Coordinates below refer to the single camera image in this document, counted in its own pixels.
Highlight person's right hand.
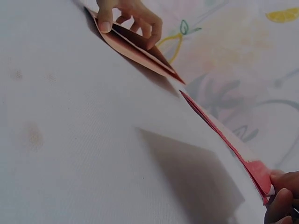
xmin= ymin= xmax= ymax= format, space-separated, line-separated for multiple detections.
xmin=263 ymin=169 xmax=299 ymax=224

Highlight person's left hand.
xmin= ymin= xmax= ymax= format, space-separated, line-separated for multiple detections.
xmin=96 ymin=0 xmax=163 ymax=50

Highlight brown paper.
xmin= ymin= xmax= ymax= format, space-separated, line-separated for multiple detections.
xmin=83 ymin=5 xmax=187 ymax=85

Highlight red paper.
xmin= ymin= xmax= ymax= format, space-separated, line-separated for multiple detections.
xmin=178 ymin=89 xmax=276 ymax=206

